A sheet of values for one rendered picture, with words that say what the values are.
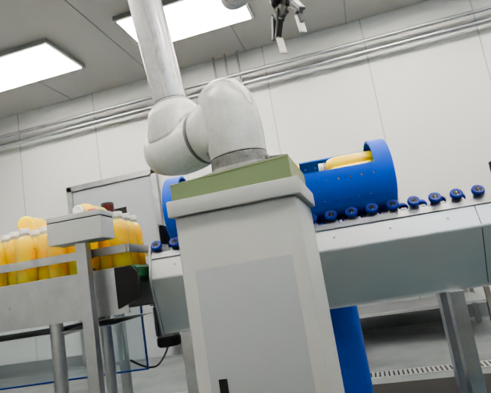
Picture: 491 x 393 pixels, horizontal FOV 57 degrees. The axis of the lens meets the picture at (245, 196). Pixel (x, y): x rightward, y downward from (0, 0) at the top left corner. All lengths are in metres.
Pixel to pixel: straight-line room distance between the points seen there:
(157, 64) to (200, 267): 0.63
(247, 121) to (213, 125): 0.09
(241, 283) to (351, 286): 0.75
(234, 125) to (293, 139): 4.12
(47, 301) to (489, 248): 1.58
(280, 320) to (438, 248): 0.85
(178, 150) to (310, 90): 4.21
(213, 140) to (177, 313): 0.82
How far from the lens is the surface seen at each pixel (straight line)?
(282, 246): 1.02
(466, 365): 1.83
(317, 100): 5.36
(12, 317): 1.92
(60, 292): 1.82
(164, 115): 1.33
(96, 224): 1.64
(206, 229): 1.07
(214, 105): 1.20
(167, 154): 1.31
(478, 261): 1.81
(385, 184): 1.72
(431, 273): 1.77
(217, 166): 1.17
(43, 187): 6.53
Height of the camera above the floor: 0.81
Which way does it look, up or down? 9 degrees up
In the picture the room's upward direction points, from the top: 9 degrees counter-clockwise
